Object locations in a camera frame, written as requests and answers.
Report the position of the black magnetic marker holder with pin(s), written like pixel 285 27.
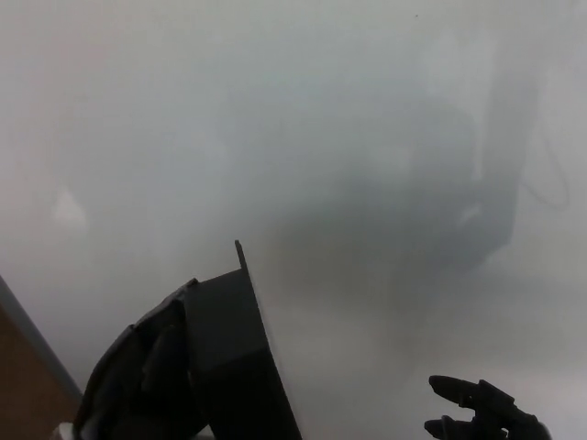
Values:
pixel 238 330

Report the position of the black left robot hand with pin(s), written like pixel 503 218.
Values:
pixel 137 371

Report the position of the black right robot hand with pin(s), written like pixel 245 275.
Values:
pixel 486 408

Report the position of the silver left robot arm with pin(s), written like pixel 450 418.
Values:
pixel 64 431

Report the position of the grey whiteboard frame edge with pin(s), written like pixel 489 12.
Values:
pixel 41 339

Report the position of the white whiteboard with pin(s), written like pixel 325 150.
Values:
pixel 321 137

